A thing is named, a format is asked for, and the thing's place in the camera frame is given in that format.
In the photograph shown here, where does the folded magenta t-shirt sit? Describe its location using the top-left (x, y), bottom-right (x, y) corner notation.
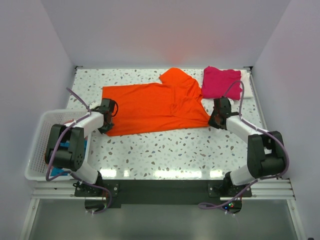
top-left (201, 66), bottom-right (242, 101)

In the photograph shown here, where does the orange t-shirt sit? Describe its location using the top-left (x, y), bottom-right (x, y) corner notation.
top-left (102, 67), bottom-right (210, 137)

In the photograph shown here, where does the white plastic laundry basket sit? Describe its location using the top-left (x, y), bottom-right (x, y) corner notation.
top-left (24, 109), bottom-right (87, 182)

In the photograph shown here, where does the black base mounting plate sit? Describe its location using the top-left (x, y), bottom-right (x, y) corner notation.
top-left (73, 179), bottom-right (253, 213)

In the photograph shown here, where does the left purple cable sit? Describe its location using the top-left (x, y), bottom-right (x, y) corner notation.
top-left (45, 87), bottom-right (113, 215)

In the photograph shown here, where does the blue t-shirt in basket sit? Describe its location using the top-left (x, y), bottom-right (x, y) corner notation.
top-left (52, 139), bottom-right (87, 172)

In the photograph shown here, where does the folded white t-shirt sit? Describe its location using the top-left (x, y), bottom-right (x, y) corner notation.
top-left (240, 69), bottom-right (253, 99)

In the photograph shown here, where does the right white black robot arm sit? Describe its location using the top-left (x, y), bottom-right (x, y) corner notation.
top-left (208, 97), bottom-right (289, 197)

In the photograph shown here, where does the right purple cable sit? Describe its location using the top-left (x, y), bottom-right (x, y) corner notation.
top-left (198, 80), bottom-right (291, 211)

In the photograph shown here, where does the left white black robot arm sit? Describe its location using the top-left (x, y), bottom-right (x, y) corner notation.
top-left (44, 98), bottom-right (119, 196)

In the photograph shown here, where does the pink garment in basket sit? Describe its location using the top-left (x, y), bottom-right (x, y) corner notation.
top-left (64, 119), bottom-right (76, 124)

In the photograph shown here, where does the purple cable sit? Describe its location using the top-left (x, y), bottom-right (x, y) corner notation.
top-left (198, 80), bottom-right (291, 211)
top-left (45, 87), bottom-right (113, 215)

